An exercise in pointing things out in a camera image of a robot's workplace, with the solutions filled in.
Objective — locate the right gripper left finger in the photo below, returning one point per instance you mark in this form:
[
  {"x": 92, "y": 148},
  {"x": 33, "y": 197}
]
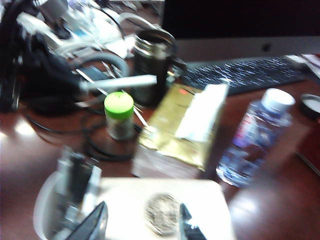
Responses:
[{"x": 92, "y": 225}]

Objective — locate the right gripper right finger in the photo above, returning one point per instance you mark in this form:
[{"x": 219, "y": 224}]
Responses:
[{"x": 188, "y": 227}]

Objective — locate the black pen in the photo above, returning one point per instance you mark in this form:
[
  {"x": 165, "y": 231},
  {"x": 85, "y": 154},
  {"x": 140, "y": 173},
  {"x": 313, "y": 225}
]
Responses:
[{"x": 80, "y": 180}]

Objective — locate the long white pen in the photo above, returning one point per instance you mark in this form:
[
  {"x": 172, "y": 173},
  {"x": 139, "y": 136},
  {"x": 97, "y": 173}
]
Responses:
[{"x": 135, "y": 80}]

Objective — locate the white ribbed pen holder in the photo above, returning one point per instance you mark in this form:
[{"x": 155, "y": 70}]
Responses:
[{"x": 41, "y": 212}]

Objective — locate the dark red box gold lid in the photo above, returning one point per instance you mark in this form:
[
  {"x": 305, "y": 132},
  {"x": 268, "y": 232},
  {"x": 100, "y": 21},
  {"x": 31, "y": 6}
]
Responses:
[{"x": 130, "y": 207}]

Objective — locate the gold tissue pack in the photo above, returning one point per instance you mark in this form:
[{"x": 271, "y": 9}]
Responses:
[{"x": 170, "y": 130}]

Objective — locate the clear plastic water bottle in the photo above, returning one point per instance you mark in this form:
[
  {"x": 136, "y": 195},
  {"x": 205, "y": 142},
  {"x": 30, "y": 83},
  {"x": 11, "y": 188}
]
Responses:
[{"x": 250, "y": 140}]

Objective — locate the green lid glass jar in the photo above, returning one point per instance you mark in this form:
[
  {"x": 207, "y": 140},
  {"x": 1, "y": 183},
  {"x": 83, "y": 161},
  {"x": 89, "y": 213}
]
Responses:
[{"x": 118, "y": 107}]

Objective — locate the black headphones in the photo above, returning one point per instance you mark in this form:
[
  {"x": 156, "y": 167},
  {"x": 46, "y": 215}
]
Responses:
[{"x": 50, "y": 85}]

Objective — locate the black keyboard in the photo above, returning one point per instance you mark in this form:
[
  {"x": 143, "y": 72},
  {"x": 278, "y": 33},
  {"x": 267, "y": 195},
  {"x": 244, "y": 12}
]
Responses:
[{"x": 245, "y": 72}]

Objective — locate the dark mug steel rim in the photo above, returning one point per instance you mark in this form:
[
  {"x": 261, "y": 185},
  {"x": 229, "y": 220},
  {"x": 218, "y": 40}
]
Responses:
[{"x": 150, "y": 57}]

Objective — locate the white power strip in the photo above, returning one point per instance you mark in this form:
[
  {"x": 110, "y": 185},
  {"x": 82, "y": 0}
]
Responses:
[{"x": 37, "y": 25}]

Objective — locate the black silver desktop monitor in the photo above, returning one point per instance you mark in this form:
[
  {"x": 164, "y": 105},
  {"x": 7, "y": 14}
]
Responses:
[{"x": 237, "y": 17}]

